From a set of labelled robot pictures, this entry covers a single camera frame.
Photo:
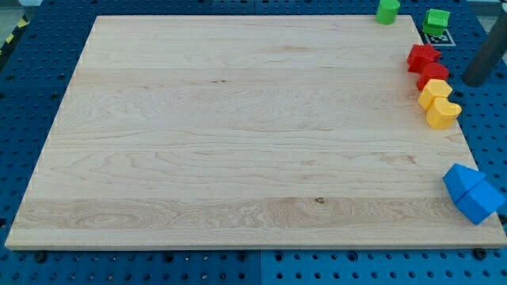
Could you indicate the green cube block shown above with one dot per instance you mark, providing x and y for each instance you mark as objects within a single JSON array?
[{"x": 435, "y": 22}]

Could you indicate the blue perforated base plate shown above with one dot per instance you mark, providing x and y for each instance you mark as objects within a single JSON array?
[{"x": 37, "y": 69}]

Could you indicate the blue triangle block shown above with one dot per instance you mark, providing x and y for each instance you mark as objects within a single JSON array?
[{"x": 460, "y": 179}]

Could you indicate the yellow hexagon block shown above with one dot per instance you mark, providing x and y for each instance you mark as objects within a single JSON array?
[{"x": 434, "y": 88}]

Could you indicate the black white fiducial marker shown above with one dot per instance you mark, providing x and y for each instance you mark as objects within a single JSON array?
[{"x": 444, "y": 40}]

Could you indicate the yellow heart block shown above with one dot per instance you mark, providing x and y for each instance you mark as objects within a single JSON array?
[{"x": 442, "y": 113}]

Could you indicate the blue cube block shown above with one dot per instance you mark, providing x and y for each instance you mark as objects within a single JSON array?
[{"x": 480, "y": 202}]

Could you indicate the red round block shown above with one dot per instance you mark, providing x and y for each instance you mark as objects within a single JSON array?
[{"x": 431, "y": 71}]

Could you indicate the red star block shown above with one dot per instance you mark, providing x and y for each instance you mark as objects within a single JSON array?
[{"x": 420, "y": 55}]

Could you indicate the green cylinder block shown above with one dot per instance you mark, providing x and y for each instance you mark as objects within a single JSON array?
[{"x": 387, "y": 11}]

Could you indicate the light wooden board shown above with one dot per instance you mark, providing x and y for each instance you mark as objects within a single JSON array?
[{"x": 246, "y": 132}]

